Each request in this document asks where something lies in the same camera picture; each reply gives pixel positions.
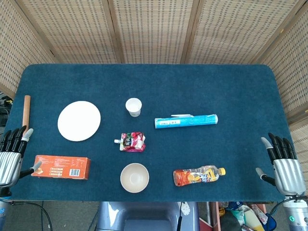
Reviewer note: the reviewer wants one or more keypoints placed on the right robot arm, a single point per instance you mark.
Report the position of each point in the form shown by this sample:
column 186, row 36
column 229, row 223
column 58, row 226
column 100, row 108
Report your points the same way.
column 296, row 214

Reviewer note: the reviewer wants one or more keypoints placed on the wooden rod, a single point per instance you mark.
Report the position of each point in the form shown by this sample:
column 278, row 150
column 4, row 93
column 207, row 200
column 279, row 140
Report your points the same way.
column 26, row 110

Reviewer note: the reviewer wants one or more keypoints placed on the blue wrap roll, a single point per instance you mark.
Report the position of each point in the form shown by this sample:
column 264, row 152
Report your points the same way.
column 187, row 121

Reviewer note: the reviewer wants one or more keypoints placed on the white plate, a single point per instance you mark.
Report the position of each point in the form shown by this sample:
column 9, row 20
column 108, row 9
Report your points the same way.
column 79, row 121

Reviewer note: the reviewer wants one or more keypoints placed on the orange drink bottle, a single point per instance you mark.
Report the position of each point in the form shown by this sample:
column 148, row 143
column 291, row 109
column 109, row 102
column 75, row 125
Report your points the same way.
column 195, row 176

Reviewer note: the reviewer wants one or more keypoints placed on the white perforated bracket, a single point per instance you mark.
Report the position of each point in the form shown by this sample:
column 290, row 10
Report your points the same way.
column 186, row 209

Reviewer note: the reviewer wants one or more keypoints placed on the red drink pouch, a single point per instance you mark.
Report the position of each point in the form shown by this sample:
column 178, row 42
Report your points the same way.
column 132, row 142

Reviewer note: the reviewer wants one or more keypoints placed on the blue felt table cloth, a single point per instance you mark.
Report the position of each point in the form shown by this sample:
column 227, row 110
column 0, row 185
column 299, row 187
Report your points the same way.
column 168, row 84

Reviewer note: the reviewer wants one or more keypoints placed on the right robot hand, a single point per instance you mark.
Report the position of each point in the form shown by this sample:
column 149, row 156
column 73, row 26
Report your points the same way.
column 287, row 173

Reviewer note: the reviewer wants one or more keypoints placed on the beige bowl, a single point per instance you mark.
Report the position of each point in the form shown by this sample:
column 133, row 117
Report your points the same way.
column 134, row 178

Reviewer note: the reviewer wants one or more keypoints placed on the woven folding screen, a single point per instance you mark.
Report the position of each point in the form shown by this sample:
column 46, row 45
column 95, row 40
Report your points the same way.
column 154, row 29

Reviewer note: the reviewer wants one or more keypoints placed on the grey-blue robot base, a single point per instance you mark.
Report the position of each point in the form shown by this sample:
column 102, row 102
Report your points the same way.
column 144, row 216

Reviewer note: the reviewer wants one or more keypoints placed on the orange cardboard box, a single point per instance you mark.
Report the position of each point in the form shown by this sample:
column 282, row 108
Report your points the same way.
column 62, row 167

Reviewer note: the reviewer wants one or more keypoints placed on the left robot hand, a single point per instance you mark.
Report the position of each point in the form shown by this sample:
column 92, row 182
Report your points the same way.
column 9, row 166

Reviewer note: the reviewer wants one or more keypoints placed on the white floral paper cup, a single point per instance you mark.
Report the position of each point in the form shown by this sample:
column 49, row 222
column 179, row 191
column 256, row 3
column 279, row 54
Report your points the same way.
column 133, row 107

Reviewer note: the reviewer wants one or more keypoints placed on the crate of assorted clutter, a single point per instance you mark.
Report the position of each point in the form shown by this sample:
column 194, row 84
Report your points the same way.
column 238, row 216

